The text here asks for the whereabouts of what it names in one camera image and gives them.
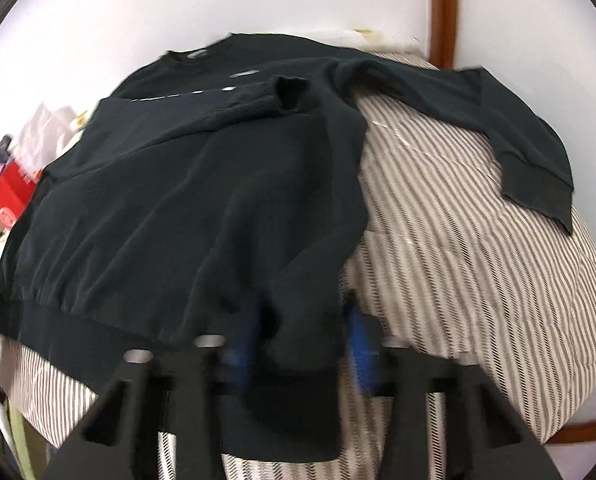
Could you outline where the green cloth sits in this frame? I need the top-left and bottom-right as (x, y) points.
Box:
(7, 400), (46, 478)

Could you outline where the white sheet with yellow print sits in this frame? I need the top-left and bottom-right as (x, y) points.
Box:
(323, 27), (421, 53)

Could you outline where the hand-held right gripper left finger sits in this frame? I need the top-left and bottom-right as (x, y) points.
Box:
(42, 302), (262, 480)

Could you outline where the striped bed cover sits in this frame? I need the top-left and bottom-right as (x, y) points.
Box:
(0, 50), (596, 480)

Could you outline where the brown wooden post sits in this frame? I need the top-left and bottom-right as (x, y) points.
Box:
(428, 0), (461, 71)

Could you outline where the wooden bed frame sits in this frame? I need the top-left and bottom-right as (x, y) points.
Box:
(548, 410), (596, 446)

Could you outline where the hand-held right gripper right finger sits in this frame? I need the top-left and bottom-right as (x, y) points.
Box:
(349, 308), (563, 480)

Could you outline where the red box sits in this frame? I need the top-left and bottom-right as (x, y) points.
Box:
(0, 160), (44, 228)

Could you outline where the black sweatshirt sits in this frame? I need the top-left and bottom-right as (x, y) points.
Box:
(0, 32), (576, 461)

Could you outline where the white cloth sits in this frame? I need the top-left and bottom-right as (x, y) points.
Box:
(13, 102), (86, 173)

